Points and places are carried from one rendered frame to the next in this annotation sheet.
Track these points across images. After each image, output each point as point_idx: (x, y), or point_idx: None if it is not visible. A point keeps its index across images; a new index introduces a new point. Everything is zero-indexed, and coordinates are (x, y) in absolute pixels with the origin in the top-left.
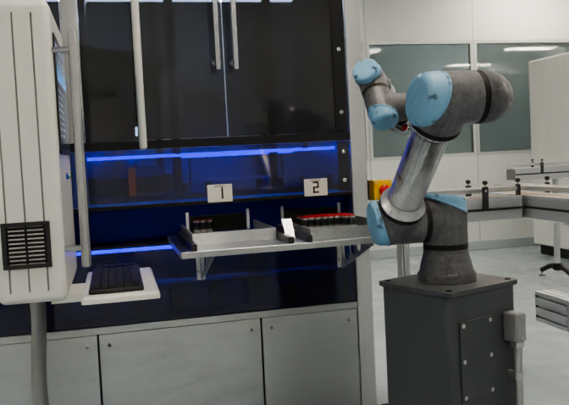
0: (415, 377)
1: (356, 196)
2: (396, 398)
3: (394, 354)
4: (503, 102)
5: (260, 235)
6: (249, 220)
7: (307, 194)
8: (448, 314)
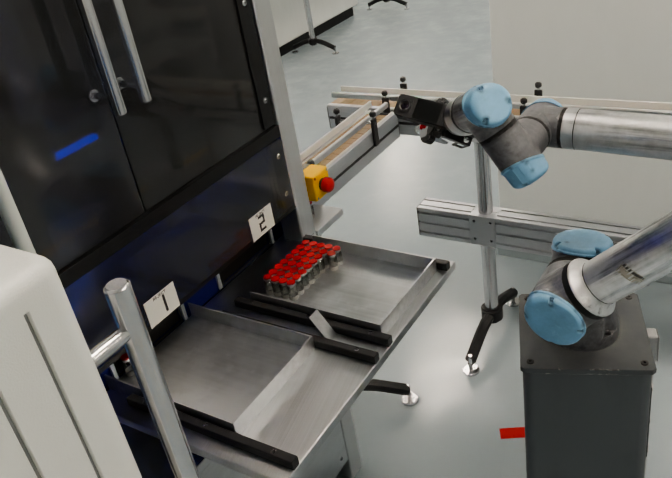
0: (584, 451)
1: (299, 207)
2: (548, 473)
3: (548, 435)
4: None
5: (300, 358)
6: (184, 308)
7: (256, 237)
8: (647, 388)
